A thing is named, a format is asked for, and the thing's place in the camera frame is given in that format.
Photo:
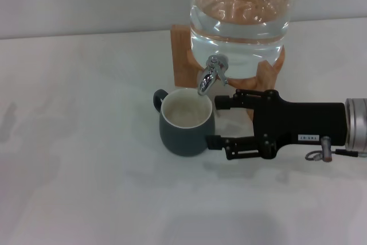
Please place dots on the chrome faucet tap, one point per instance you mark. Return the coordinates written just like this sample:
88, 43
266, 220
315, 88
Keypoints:
207, 80

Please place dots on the clear glass water dispenser jar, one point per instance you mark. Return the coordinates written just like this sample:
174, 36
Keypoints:
241, 12

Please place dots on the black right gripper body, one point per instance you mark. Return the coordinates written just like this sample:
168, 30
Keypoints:
301, 121

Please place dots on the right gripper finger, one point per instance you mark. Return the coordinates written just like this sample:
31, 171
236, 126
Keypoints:
243, 147
241, 100

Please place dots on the dark teal ceramic mug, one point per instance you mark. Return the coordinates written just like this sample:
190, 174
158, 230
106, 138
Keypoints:
183, 139

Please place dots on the wooden dispenser stand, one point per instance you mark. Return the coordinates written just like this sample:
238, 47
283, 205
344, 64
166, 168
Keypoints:
179, 55

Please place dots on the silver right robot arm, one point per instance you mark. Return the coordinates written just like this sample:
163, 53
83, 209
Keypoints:
358, 124

